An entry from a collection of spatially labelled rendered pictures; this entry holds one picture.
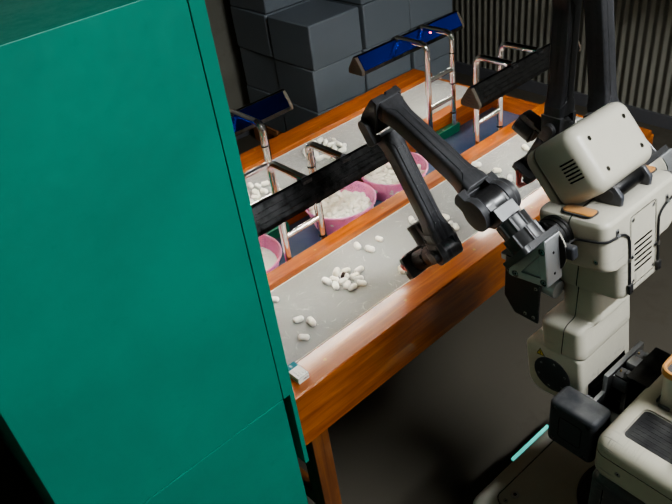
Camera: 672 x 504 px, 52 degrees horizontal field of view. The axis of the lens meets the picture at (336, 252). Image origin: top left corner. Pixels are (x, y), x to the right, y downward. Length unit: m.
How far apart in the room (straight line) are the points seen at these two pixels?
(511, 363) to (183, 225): 1.87
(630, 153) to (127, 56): 1.00
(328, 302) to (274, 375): 0.51
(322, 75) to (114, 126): 2.94
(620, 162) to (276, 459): 1.05
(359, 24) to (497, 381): 2.25
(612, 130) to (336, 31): 2.67
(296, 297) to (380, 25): 2.46
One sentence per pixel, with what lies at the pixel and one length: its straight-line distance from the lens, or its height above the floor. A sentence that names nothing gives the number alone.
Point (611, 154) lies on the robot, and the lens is 1.50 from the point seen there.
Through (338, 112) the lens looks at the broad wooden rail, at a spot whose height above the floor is 0.76.
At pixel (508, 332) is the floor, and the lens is 3.00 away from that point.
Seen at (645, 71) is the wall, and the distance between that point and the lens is 4.62.
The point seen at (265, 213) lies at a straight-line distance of 1.84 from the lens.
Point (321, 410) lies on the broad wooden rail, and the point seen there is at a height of 0.66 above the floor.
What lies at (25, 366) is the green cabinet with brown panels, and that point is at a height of 1.30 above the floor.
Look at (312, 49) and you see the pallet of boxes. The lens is 3.92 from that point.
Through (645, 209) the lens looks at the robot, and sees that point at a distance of 1.57.
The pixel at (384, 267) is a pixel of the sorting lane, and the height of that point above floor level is 0.74.
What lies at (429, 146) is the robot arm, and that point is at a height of 1.33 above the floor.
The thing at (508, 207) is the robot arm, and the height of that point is 1.25.
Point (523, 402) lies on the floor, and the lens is 2.74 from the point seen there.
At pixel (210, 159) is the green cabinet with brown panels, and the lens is 1.25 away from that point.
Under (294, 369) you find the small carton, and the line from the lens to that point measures 1.80.
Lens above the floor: 2.04
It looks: 36 degrees down
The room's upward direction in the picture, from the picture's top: 8 degrees counter-clockwise
